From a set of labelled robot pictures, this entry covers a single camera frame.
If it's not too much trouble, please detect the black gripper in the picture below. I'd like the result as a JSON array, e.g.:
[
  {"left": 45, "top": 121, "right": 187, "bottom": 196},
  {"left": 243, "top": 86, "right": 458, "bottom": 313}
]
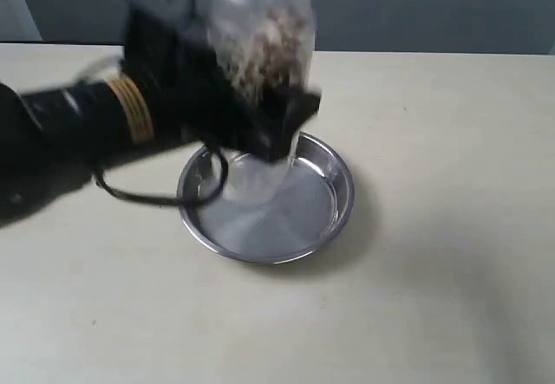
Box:
[{"left": 121, "top": 9, "right": 322, "bottom": 163}]

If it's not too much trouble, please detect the clear plastic shaker bottle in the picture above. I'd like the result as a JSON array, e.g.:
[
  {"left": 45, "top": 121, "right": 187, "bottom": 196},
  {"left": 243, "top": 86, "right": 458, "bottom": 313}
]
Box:
[{"left": 208, "top": 0, "right": 316, "bottom": 205}]

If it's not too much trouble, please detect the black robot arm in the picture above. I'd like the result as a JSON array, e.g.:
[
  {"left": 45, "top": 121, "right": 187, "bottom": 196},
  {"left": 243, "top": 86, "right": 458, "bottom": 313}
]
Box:
[{"left": 1, "top": 8, "right": 321, "bottom": 225}]

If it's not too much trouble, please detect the round stainless steel tray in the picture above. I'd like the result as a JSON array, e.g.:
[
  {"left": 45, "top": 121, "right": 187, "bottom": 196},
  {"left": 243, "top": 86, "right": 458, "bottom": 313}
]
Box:
[{"left": 180, "top": 133, "right": 355, "bottom": 264}]

